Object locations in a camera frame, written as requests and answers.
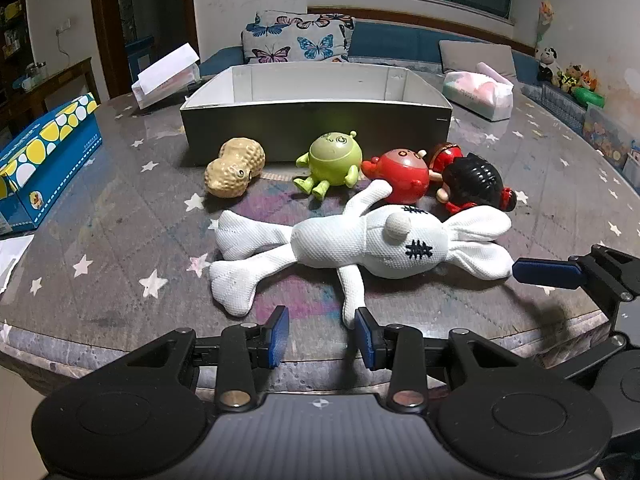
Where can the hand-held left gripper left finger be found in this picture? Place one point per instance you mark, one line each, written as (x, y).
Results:
(279, 335)

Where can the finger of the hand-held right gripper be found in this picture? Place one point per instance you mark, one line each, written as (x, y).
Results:
(545, 271)

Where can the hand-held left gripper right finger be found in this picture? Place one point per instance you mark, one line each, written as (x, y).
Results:
(366, 337)

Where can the white plush rabbit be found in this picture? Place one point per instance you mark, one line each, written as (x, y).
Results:
(350, 245)

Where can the black-haired doll toy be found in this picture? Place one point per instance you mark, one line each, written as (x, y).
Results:
(475, 175)

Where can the red round toy figure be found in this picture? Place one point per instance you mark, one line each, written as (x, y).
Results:
(402, 175)

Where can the tan peanut toy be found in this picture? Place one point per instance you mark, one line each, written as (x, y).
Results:
(232, 170)

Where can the green round toy figure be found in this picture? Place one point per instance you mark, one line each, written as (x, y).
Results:
(332, 155)

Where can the grey cardboard box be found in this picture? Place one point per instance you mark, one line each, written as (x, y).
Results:
(310, 130)

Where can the clear plastic storage box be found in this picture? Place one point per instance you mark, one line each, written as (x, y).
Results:
(607, 132)

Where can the pink and white tissue pack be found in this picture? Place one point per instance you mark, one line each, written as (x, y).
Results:
(475, 92)

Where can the small colourful stuffed toys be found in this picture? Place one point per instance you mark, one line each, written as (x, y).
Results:
(580, 80)

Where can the panda plush toy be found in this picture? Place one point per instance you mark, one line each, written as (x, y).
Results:
(547, 65)

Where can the grey cushion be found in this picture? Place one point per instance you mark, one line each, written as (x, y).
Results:
(475, 55)

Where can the small flower bouquet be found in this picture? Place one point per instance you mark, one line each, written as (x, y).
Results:
(546, 17)

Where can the blue sofa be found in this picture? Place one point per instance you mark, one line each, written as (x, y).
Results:
(395, 42)

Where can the white paper sheet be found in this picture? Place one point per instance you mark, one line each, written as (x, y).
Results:
(10, 260)

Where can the blue yellow-dotted tissue box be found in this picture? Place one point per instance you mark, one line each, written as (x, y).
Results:
(45, 160)

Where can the butterfly print pillow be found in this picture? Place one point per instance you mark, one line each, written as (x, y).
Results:
(295, 35)

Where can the blue storage bin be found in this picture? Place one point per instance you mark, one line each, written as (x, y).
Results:
(137, 57)

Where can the wooden side table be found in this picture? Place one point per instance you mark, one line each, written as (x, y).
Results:
(55, 80)

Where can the dark wooden cabinet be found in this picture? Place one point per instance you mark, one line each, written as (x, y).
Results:
(12, 25)

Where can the wooden door frame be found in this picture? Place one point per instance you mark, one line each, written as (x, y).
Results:
(107, 25)

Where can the white wall socket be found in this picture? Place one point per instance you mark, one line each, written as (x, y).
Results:
(63, 25)

